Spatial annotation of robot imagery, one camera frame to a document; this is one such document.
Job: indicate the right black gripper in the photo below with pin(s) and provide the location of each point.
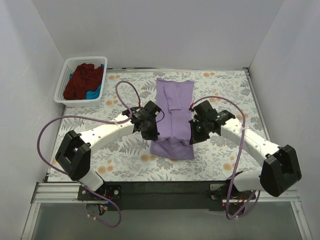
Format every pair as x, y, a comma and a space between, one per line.
197, 131

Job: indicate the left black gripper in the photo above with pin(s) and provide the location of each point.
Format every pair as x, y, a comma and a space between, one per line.
149, 129

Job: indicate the purple t shirt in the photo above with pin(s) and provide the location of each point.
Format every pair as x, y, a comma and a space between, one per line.
174, 98

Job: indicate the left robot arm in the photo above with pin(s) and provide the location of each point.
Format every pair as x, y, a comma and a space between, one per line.
76, 149

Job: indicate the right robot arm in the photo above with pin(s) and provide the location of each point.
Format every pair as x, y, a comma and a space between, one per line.
280, 167

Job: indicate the floral patterned table mat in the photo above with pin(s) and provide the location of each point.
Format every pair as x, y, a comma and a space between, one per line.
129, 158

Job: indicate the blue t shirt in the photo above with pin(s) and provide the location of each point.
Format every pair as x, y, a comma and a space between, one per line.
92, 94

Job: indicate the dark red t shirt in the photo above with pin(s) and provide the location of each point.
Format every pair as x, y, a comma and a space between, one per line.
82, 80

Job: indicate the white plastic laundry basket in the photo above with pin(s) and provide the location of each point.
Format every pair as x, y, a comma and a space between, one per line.
81, 81

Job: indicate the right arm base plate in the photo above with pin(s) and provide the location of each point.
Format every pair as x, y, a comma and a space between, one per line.
220, 192

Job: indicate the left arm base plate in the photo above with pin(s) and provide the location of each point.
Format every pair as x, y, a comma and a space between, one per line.
109, 191

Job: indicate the aluminium frame rail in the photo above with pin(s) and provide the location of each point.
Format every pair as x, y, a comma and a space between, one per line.
68, 193

